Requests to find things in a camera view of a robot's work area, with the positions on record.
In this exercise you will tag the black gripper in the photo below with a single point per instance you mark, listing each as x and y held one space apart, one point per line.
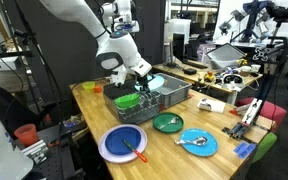
142 80

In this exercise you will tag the light blue plastic bowl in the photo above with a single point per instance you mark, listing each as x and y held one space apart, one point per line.
158 81

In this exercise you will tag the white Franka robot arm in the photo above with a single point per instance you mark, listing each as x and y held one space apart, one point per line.
124 50

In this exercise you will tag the grey metal dish rack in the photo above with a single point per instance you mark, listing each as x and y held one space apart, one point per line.
140 111

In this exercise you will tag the dark green plate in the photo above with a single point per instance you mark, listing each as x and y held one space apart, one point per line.
170 128

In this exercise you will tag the dark blue plate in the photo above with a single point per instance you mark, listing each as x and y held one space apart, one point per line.
117 140

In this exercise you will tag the lavender plate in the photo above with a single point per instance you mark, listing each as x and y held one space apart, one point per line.
104 150

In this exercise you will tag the cyan plate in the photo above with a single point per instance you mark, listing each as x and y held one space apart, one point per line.
197 150

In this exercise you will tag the green plastic bowl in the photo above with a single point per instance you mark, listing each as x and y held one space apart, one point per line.
127 100

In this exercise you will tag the small red block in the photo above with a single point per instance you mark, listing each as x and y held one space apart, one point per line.
162 107

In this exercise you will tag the wooden side desk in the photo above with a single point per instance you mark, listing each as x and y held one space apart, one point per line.
170 70

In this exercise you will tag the grey plastic bin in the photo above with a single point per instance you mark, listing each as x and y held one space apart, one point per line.
174 95

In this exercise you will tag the metal spoon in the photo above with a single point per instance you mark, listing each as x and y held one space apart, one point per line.
200 140
174 119

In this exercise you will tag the black power adapter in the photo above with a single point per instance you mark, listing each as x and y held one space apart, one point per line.
190 71

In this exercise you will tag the orange cube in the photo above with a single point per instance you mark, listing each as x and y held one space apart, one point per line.
98 89

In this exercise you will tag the black computer monitor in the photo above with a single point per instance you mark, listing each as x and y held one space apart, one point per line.
178 46

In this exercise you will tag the black keyboard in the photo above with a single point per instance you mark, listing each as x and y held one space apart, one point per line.
195 64

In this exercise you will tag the lime green bowl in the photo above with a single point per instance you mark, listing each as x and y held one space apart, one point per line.
88 85

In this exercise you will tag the yellow toy figure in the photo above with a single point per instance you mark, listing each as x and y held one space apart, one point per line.
209 77

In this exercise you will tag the white storage bin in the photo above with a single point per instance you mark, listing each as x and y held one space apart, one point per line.
179 28

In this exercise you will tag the white paper sheet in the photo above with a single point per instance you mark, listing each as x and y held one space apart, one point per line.
212 106

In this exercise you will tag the silver open laptop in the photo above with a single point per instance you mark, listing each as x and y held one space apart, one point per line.
225 55

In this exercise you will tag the white VR headset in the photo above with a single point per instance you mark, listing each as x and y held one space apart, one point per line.
232 79

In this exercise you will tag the white cup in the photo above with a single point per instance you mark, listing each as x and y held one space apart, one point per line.
245 70

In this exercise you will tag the orange clamp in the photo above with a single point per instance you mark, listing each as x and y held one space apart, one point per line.
54 144

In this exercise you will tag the black breadboard table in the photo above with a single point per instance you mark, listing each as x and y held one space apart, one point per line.
62 156

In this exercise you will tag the blue tripod rig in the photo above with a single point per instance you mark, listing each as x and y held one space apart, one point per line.
252 13

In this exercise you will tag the red stool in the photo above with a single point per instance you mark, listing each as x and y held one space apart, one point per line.
272 111

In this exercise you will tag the aluminium extrusion piece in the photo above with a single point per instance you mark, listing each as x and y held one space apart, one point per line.
35 151

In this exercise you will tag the red plastic cup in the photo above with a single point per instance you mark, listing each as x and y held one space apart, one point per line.
26 135

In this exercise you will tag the green chair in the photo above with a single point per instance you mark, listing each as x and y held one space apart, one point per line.
265 145

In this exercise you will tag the white lab machine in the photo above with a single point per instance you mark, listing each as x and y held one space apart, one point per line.
0 65

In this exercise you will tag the white rounded device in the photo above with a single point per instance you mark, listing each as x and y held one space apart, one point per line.
4 156

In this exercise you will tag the white wrist mount box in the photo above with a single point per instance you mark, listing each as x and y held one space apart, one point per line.
141 68

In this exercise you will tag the black camera stand pole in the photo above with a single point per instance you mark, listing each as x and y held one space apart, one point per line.
252 111

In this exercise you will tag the black tripod with camera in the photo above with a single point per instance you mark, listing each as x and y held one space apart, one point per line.
25 34

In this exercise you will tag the black camera on stand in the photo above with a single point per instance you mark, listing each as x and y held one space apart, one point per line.
282 13

